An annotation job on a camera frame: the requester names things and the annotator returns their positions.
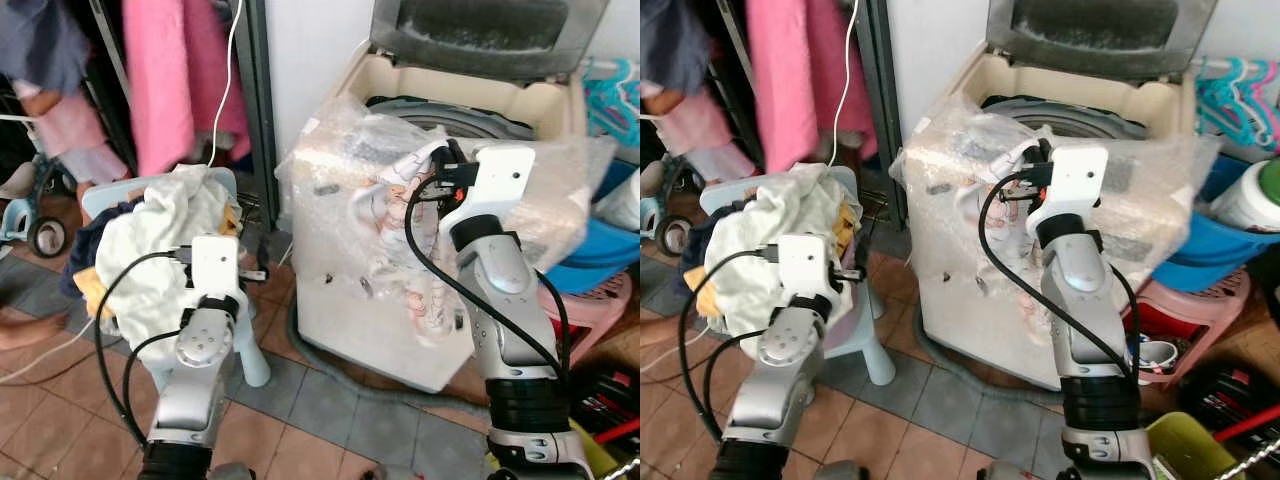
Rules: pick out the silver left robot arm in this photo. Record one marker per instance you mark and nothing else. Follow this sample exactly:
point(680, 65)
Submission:
point(775, 395)
point(192, 395)

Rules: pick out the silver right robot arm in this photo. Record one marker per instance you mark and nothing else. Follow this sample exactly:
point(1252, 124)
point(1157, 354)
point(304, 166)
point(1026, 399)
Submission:
point(1085, 300)
point(510, 300)

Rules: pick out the cream top-load washing machine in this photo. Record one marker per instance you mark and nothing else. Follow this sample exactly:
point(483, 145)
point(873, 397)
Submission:
point(330, 290)
point(950, 300)

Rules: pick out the teal clothes hangers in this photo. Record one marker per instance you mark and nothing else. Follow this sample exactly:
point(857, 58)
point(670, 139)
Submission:
point(612, 100)
point(1235, 100)

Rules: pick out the yellow cloth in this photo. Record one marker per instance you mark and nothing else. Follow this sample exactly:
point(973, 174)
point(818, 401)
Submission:
point(90, 290)
point(852, 218)

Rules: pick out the light blue plastic stool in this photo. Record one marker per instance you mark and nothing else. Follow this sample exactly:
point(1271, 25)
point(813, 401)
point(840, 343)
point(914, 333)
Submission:
point(255, 355)
point(875, 350)

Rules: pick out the white crumpled garment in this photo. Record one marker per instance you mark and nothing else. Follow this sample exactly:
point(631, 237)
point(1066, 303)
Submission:
point(745, 250)
point(145, 260)

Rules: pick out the clear bubble wrap sheet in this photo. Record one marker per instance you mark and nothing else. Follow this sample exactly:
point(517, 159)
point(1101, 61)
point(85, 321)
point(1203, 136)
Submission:
point(330, 160)
point(1150, 185)

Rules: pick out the blue plastic basin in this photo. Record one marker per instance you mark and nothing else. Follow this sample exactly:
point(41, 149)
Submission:
point(1210, 258)
point(600, 255)

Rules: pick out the dark blue cloth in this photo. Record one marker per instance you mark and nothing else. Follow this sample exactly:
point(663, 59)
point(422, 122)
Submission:
point(85, 255)

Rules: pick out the child tricycle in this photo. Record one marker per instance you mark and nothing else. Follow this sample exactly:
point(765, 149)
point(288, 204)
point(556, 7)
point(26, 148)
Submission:
point(45, 238)
point(675, 235)

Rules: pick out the pink plastic stool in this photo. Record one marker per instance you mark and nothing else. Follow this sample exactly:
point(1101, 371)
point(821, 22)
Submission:
point(595, 305)
point(1200, 310)

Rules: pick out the pink hanging garment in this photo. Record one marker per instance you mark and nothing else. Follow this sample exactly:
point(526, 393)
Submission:
point(785, 80)
point(160, 80)

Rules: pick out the white jar green lid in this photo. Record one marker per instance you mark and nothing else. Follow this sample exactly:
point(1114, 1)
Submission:
point(1250, 200)

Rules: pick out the white cup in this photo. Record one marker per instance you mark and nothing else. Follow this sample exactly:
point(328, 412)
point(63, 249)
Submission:
point(1160, 355)

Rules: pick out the person in blue shirt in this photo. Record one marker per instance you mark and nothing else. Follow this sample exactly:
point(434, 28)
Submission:
point(35, 40)
point(668, 40)

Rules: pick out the black plastic crate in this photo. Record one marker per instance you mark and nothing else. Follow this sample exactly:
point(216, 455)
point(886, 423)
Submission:
point(1225, 385)
point(605, 390)

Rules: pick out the yellow-green plastic bin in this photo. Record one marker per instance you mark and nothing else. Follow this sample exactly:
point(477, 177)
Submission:
point(592, 455)
point(1190, 450)

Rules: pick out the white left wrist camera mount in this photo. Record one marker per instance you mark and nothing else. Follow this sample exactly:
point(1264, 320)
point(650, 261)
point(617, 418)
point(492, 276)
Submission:
point(803, 265)
point(214, 265)

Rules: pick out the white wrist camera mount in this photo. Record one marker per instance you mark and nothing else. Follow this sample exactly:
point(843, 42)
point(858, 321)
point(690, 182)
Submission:
point(1075, 180)
point(803, 265)
point(214, 265)
point(498, 180)

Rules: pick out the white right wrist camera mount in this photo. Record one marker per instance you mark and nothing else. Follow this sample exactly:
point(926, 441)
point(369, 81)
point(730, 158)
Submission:
point(498, 180)
point(1075, 180)

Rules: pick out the dark door frame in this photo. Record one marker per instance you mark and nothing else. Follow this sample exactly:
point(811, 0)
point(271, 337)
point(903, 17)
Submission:
point(258, 100)
point(882, 100)

